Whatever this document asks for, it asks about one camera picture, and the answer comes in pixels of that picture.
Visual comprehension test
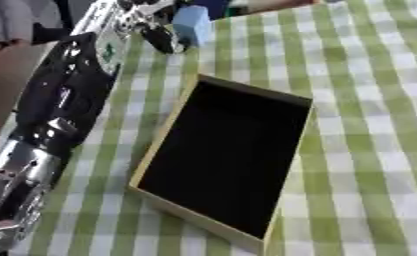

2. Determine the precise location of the tan cardboard box black inside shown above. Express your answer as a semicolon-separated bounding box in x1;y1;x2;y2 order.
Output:
125;73;315;256

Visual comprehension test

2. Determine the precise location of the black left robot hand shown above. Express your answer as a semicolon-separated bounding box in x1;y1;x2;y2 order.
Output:
115;0;189;55

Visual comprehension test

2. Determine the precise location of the person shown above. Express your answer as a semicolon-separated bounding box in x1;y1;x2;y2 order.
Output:
0;0;74;66

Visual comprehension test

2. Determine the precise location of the light blue block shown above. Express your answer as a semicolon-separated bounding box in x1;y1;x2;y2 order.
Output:
171;4;214;48

